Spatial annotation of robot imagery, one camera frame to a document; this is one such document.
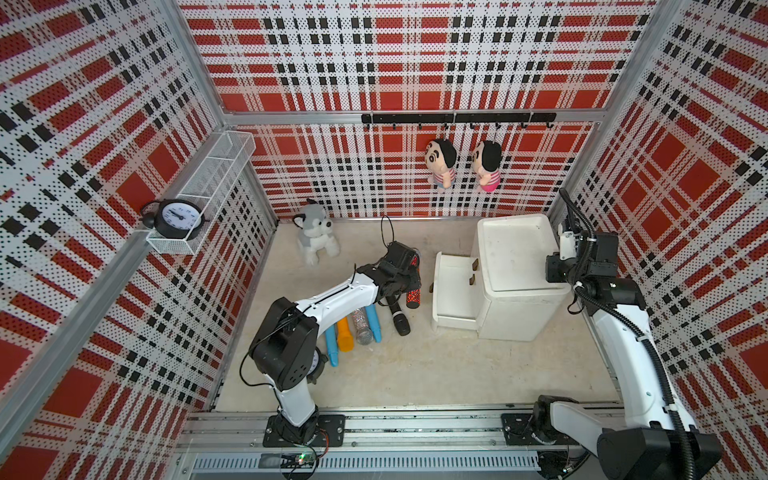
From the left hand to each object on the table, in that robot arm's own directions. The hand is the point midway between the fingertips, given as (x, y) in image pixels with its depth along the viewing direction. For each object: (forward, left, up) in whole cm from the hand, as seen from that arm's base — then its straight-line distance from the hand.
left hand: (420, 278), depth 89 cm
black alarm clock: (-22, +29, -8) cm, 37 cm away
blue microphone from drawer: (-9, +14, -10) cm, 20 cm away
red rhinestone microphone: (-8, +2, +2) cm, 9 cm away
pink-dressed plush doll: (+32, -22, +20) cm, 44 cm away
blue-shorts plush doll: (+30, -7, +22) cm, 38 cm away
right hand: (-4, -36, +15) cm, 39 cm away
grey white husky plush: (+17, +34, +3) cm, 38 cm away
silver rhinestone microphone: (-14, +17, -9) cm, 23 cm away
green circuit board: (-44, +30, -10) cm, 55 cm away
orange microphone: (-16, +22, -9) cm, 29 cm away
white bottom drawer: (-3, -12, -11) cm, 16 cm away
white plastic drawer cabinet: (-15, -24, +10) cm, 30 cm away
